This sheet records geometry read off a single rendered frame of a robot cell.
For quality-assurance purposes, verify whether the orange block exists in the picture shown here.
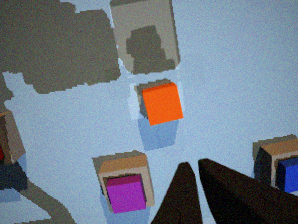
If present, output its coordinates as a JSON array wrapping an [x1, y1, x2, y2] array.
[[141, 81, 184, 125]]

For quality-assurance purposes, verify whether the magenta button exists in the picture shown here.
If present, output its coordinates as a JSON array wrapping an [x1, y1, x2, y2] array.
[[98, 155, 154, 213]]

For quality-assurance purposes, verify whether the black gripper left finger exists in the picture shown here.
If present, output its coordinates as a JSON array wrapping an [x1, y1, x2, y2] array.
[[150, 163, 204, 224]]

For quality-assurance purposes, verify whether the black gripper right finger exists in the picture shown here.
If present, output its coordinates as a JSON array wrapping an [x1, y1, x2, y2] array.
[[198, 159, 298, 224]]

